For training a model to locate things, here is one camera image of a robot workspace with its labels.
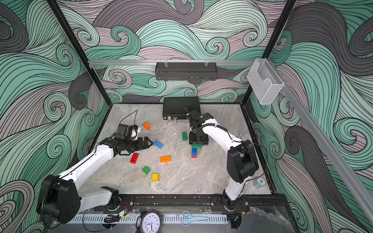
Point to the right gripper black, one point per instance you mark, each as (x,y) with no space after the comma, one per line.
(192,139)

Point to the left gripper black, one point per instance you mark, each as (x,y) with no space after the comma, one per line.
(140,146)

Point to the green long lego brick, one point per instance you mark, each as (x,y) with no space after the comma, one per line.
(197,146)
(184,136)

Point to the blue square lego brick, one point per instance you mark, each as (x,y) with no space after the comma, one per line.
(194,152)

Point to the orange lego brick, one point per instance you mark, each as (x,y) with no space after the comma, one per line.
(164,159)

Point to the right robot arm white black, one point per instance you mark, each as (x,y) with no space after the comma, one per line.
(241,162)

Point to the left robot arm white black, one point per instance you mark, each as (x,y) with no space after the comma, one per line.
(59,198)

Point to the red long lego brick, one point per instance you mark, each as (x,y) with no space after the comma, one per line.
(134,158)

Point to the light blue long lego brick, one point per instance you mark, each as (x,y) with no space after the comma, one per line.
(158,144)

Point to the light green square lego brick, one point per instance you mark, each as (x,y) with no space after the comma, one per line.
(146,170)

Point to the yellow square lego brick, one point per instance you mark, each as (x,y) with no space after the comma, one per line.
(155,177)

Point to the orange half-round block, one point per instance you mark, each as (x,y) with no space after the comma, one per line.
(147,126)

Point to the black hard case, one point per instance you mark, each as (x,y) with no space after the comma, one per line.
(178,107)

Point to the white analog clock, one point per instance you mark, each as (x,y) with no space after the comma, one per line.
(151,222)

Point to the light blue scissors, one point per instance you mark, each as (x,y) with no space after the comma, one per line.
(188,218)

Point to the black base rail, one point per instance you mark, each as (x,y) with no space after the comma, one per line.
(213,202)

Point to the black wall shelf tray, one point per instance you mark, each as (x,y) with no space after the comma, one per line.
(186,71)

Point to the clear plastic wall holder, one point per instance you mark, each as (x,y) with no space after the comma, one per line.
(265,80)

